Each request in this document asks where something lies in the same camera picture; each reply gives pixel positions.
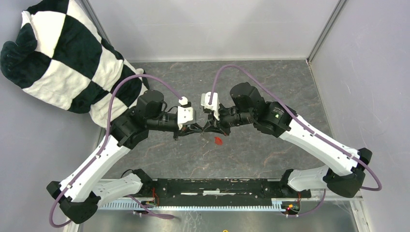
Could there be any metal key holder red handle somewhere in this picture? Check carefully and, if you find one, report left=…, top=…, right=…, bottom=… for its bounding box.
left=200, top=130, right=223, bottom=145

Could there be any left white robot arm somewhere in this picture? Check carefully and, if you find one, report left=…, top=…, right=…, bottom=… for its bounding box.
left=46, top=90, right=201, bottom=224

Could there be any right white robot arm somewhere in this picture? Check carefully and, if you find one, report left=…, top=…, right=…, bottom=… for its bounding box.
left=201, top=82, right=372, bottom=198

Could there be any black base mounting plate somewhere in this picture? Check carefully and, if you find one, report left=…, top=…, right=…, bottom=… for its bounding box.
left=135, top=178, right=311, bottom=207

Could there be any checkered black white plush cloth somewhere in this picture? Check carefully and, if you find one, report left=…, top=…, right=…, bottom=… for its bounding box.
left=0, top=0, right=149, bottom=128

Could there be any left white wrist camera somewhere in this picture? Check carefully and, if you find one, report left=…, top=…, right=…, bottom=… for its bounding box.
left=177, top=97, right=196, bottom=130

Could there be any slotted grey cable duct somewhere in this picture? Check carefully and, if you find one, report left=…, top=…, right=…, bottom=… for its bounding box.
left=99, top=199, right=282, bottom=212

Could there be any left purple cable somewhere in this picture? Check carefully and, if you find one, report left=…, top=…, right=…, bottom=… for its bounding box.
left=48, top=74, right=188, bottom=229

